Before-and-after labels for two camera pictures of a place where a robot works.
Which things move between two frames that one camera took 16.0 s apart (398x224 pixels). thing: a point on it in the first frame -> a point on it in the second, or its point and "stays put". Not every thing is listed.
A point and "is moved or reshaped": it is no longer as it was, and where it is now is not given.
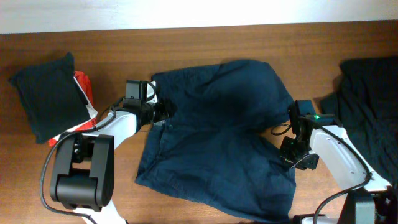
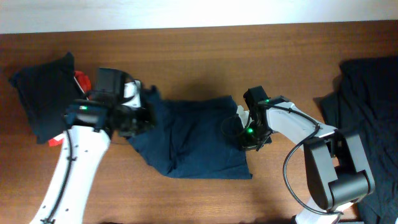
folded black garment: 50,97 stays put
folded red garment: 86,88 stays put
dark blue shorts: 212,149 is moved or reshaped
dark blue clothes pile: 364,100 stays put
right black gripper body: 296,154 -> 257,135
